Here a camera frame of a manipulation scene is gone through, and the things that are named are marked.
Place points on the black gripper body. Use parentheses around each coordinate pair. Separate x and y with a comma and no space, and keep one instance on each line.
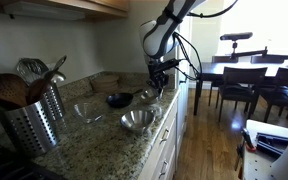
(159,77)

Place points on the silver steel bowl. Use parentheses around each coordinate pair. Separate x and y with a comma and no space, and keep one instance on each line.
(149,97)
(135,120)

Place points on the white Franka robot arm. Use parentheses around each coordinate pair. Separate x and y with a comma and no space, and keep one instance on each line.
(157,36)

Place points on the clear glass bowl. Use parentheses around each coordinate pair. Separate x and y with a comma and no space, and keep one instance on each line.
(85,113)

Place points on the black cast iron skillet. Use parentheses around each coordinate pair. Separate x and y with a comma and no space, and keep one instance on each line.
(119,100)

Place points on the round wooden trivet stack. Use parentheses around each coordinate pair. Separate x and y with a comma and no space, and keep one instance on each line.
(104,83)

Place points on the dark wooden dining table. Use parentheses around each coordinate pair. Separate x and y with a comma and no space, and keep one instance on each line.
(217,68)

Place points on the light wooden base cabinet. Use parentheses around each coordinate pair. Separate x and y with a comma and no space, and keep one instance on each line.
(157,153)

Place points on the dark wooden dining chair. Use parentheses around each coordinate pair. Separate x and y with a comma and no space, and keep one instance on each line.
(221,59)
(267,59)
(242,83)
(284,90)

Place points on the wooden upper cabinet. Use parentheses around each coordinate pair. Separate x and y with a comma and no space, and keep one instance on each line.
(110,5)

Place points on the steel serving spoon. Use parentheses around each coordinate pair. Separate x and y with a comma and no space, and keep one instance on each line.
(59,77)

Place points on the steel ladle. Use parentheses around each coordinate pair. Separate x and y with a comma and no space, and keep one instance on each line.
(61,61)

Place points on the perforated steel utensil holder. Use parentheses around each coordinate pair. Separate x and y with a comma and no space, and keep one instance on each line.
(55,103)
(30,130)

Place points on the black orange bar clamp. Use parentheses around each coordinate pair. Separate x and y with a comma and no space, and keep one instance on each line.
(247,146)

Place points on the plain wooden spoon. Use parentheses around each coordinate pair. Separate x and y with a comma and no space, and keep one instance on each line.
(37,88)

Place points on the white perforated robot cart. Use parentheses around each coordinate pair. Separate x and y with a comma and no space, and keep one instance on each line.
(259,166)

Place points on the steel mesh skimmer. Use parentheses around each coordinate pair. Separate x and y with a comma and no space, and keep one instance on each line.
(30,68)

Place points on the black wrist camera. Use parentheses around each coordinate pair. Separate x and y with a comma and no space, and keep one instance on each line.
(167,64)

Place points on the black stereo camera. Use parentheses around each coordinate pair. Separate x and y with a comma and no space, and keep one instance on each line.
(236,36)

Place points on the black camera stand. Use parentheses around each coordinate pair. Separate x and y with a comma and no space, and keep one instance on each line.
(247,53)

